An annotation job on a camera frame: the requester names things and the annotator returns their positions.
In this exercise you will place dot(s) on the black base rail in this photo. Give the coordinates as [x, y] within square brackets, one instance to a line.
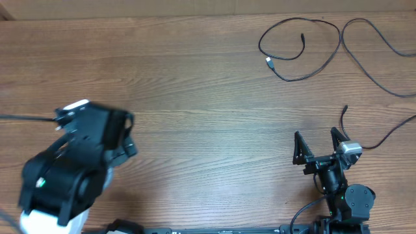
[283, 229]

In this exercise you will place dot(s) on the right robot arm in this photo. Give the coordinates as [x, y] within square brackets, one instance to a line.
[349, 205]

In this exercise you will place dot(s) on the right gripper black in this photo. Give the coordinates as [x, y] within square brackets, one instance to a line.
[302, 152]

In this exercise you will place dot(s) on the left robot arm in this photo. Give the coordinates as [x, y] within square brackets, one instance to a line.
[61, 183]

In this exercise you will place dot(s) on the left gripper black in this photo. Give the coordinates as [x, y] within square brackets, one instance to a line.
[128, 149]

